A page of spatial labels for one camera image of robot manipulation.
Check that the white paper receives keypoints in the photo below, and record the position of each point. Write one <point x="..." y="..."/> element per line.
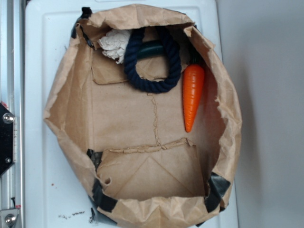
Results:
<point x="114" y="44"/>

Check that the brown paper bag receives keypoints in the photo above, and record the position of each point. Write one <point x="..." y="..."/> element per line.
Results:
<point x="129" y="148"/>

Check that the orange plastic carrot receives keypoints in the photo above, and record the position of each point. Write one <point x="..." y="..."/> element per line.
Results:
<point x="193" y="81"/>

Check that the dark green tube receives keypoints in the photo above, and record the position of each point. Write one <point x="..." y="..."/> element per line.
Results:
<point x="150" y="49"/>

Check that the white plastic tray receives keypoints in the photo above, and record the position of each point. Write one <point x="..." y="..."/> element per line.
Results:
<point x="55" y="198"/>

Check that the black metal bracket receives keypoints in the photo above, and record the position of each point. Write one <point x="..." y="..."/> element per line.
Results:
<point x="6" y="139"/>

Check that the aluminium frame rail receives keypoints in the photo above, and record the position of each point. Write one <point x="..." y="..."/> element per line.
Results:
<point x="12" y="15"/>

